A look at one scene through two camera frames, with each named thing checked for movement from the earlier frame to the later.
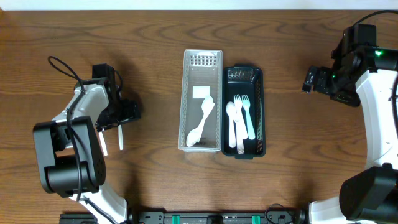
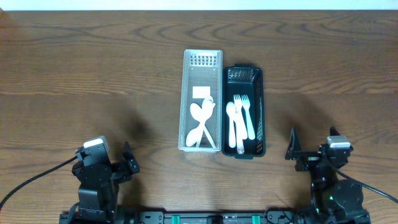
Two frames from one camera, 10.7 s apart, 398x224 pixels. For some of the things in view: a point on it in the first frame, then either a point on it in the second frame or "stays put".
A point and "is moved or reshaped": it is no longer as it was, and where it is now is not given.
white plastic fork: [238, 108] stays put
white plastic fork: [246, 104] stays put
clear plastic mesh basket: [202, 72] stays put
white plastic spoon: [103, 141] is moved or reshaped
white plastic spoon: [231, 107] stays put
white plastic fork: [239, 124] stays put
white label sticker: [201, 92] stays put
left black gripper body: [115, 121] to [117, 170]
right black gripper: [315, 81] to [310, 156]
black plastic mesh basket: [245, 79] stays put
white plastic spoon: [194, 135] stays put
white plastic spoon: [120, 139] to [208, 105]
